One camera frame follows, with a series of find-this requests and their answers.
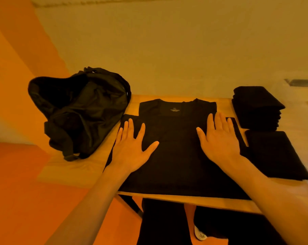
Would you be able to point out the person's left hand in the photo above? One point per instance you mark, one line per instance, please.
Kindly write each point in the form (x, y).
(129, 155)

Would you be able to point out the person's left little finger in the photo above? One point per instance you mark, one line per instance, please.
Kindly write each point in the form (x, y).
(119, 135)

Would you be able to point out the person's right thumb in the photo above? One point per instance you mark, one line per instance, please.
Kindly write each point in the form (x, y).
(201, 137)

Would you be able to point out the white shoe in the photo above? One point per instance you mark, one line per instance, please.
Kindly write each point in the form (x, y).
(199, 234)

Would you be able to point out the black t-shirt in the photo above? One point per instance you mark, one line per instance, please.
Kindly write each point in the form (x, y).
(178, 155)

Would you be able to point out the person's left middle finger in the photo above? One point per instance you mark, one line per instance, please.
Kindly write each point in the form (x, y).
(131, 129)

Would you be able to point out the person's left forearm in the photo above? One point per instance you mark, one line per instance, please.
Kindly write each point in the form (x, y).
(92, 209)

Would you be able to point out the black trousers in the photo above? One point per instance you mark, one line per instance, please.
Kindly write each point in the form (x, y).
(164, 221)

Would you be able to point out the person's right middle finger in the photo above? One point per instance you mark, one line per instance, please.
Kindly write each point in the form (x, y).
(218, 121)

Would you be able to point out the person's right forearm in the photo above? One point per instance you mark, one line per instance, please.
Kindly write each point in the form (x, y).
(271, 199)

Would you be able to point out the stack of folded black clothes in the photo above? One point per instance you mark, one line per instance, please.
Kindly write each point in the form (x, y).
(256, 107)

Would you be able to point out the person's right little finger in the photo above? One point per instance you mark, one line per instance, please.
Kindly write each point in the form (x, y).
(231, 126)

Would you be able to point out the black table leg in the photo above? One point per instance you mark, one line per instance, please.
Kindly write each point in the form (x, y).
(131, 204)

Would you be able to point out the person's right hand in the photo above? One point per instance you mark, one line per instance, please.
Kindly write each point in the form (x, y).
(221, 147)

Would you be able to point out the person's left thumb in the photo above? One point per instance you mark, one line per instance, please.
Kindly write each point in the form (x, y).
(151, 148)

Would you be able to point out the black fabric bag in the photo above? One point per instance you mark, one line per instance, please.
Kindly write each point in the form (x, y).
(85, 112)

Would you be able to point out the folded black garment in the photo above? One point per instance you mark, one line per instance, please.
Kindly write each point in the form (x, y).
(273, 155)

